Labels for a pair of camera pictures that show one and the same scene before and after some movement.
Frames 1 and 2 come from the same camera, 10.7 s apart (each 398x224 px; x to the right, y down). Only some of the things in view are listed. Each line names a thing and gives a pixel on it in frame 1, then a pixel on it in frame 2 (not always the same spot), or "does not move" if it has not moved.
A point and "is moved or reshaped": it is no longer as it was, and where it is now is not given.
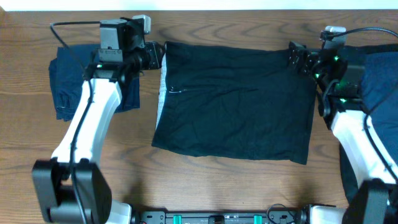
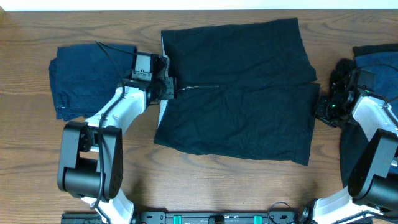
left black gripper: [152, 49] → [171, 83]
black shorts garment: [235, 102] is moved or reshaped
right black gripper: [310, 57] → [319, 112]
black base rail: [183, 217] does not move
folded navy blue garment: [68, 74] does not move
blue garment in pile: [380, 73] does not move
